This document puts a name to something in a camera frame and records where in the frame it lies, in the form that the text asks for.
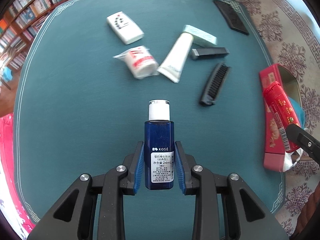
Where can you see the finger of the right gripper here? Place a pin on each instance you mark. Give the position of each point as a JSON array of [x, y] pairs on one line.
[[304, 140]]

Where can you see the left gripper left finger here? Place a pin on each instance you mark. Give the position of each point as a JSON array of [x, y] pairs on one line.
[[92, 207]]

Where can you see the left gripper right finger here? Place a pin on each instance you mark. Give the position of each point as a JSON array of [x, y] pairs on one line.
[[225, 206]]

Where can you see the red snack packet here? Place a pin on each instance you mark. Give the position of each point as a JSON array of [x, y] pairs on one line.
[[282, 111]]

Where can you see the blue Kose lotion bottle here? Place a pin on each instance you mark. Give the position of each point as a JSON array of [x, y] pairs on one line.
[[159, 150]]

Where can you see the black folding hairbrush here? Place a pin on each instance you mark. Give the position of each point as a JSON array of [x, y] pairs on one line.
[[213, 85]]

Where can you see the black rectangular trimmer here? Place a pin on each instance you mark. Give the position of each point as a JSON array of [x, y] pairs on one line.
[[207, 53]]

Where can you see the white cream tube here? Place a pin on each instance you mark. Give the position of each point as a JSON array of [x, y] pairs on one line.
[[173, 64]]

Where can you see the bagged white bandage roll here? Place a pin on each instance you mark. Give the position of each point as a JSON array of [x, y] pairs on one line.
[[139, 61]]

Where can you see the teal cloth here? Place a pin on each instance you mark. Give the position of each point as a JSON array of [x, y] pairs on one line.
[[299, 112]]

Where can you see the red tin box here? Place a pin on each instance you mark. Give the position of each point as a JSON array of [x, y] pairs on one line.
[[276, 157]]

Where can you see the teal table mat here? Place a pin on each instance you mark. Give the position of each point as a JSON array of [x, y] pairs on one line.
[[79, 110]]

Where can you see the black flat case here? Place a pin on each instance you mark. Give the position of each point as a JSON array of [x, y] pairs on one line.
[[232, 18]]

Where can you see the light teal small box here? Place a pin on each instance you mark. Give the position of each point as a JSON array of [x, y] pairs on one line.
[[201, 38]]

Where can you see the white remote control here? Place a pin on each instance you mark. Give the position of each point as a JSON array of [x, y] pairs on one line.
[[125, 28]]

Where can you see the wooden bookshelf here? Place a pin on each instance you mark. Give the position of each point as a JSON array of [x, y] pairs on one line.
[[20, 24]]

